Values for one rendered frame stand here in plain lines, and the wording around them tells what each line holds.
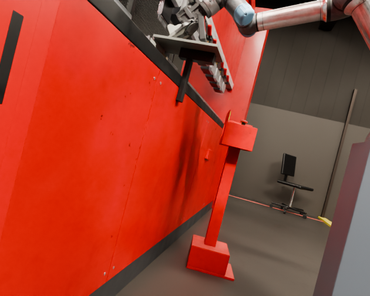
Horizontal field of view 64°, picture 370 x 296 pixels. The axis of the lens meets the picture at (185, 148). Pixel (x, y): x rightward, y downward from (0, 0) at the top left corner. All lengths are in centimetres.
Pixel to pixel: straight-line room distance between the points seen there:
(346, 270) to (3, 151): 106
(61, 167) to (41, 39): 32
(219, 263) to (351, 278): 67
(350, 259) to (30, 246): 95
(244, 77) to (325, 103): 231
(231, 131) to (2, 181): 125
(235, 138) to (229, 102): 189
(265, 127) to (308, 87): 96
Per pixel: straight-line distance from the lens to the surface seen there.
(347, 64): 571
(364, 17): 120
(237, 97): 340
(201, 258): 162
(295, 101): 538
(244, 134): 153
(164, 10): 135
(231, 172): 160
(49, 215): 69
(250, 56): 352
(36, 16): 41
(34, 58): 41
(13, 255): 66
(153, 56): 95
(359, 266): 119
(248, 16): 128
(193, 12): 135
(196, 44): 120
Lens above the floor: 61
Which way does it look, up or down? 1 degrees down
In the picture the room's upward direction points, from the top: 14 degrees clockwise
